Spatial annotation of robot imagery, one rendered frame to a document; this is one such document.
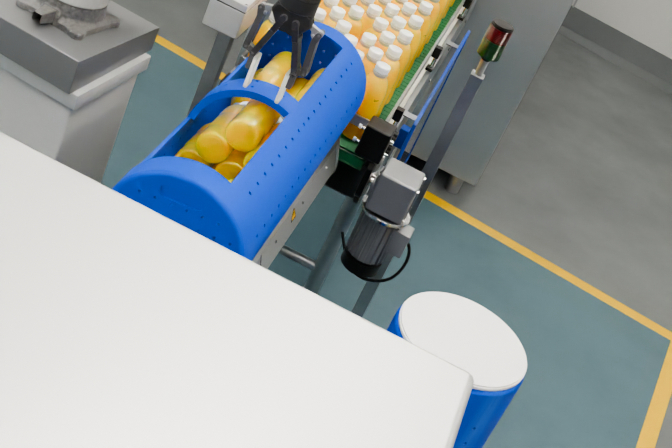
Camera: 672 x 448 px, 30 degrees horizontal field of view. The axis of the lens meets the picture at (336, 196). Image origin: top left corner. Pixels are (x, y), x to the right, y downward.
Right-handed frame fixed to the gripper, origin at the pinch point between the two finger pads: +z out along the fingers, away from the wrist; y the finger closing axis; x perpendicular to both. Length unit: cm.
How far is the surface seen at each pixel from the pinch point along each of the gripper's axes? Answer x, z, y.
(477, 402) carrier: -17, 33, 64
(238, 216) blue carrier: -28.2, 12.7, 9.4
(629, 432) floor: 146, 132, 135
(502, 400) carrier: -13, 32, 69
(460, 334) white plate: -5, 29, 56
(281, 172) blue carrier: -5.6, 13.8, 10.4
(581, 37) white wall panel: 475, 128, 73
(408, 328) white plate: -11, 29, 46
